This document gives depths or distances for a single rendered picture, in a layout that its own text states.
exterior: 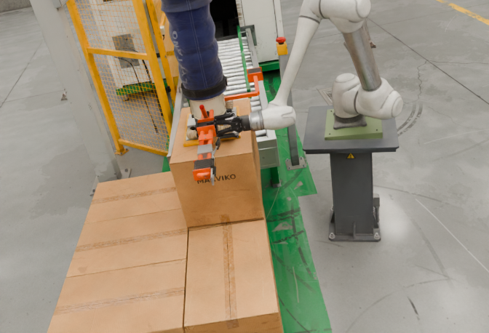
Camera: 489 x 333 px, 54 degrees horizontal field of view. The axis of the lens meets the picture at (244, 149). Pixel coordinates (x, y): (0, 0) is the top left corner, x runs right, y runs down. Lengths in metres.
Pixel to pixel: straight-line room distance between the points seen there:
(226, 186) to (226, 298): 0.54
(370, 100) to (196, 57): 0.89
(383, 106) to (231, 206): 0.91
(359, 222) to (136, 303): 1.47
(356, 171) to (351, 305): 0.74
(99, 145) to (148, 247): 1.57
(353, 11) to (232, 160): 0.85
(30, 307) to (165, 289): 1.27
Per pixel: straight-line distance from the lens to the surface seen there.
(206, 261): 2.35
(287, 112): 2.21
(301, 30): 2.27
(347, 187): 2.92
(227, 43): 4.98
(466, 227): 3.30
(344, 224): 3.10
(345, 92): 2.62
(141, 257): 2.49
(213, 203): 2.44
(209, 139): 2.15
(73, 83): 3.74
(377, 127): 2.70
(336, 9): 2.19
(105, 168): 4.04
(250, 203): 2.44
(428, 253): 3.10
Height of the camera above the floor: 2.15
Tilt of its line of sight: 31 degrees down
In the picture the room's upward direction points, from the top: 10 degrees counter-clockwise
